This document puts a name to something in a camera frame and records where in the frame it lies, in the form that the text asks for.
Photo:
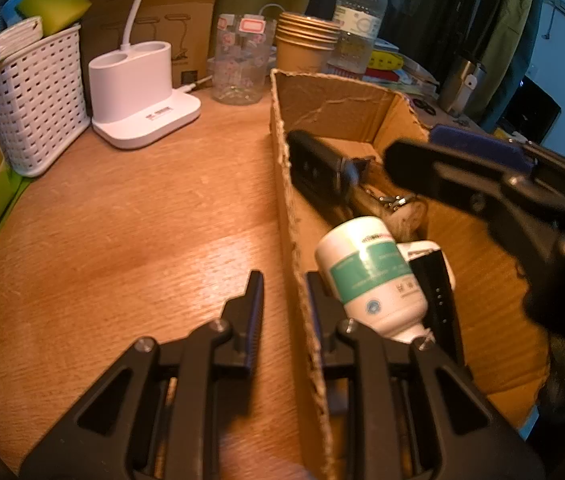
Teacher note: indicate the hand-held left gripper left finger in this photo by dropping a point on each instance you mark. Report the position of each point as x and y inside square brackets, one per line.
[254, 322]

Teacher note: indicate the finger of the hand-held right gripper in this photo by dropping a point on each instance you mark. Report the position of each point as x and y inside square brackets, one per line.
[442, 175]
[482, 147]

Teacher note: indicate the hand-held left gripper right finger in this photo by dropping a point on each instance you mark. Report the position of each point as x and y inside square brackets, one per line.
[316, 310]

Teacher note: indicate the white bottle green label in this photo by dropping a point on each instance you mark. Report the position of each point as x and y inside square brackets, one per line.
[372, 275]

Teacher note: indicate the black wristband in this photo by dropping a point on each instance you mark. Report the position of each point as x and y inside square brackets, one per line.
[440, 305]

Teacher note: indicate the black car key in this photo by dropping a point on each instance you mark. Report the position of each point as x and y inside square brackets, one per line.
[315, 165]

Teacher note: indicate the cardboard box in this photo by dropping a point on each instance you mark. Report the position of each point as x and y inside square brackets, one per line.
[332, 105]

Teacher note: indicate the black monitor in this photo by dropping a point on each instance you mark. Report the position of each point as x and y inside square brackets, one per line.
[532, 110]

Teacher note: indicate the steel thermos flask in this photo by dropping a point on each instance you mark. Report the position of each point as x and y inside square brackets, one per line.
[462, 87]

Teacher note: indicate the black scissors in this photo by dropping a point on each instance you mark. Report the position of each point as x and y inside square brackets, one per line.
[423, 105]

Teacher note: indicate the olive curtain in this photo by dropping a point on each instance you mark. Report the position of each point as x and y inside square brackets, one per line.
[510, 35]

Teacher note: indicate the red book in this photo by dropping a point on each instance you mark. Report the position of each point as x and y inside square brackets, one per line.
[380, 76]

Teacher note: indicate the yellow packet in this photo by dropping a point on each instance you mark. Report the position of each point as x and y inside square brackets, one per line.
[385, 60]

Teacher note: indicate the clear plastic water bottle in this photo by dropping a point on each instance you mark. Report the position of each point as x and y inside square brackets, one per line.
[360, 25]

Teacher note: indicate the stack of brown paper cups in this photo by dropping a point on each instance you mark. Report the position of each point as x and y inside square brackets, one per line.
[307, 42]

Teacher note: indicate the clear glass with stickers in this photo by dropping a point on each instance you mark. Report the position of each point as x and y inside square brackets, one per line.
[240, 60]

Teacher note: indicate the white lamp base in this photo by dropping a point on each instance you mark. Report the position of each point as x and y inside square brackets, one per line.
[145, 95]

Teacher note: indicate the flat brown cardboard carton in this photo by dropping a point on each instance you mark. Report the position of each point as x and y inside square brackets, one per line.
[187, 10]

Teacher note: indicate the white plastic basket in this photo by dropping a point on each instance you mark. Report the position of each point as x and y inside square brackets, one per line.
[37, 100]

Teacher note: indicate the white cloth in basket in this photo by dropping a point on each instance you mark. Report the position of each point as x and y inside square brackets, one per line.
[17, 37]

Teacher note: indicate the green yellow sponge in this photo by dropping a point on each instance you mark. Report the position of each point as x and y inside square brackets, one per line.
[55, 2]

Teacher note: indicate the blue item in basket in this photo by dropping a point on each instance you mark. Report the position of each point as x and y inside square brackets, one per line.
[12, 5]

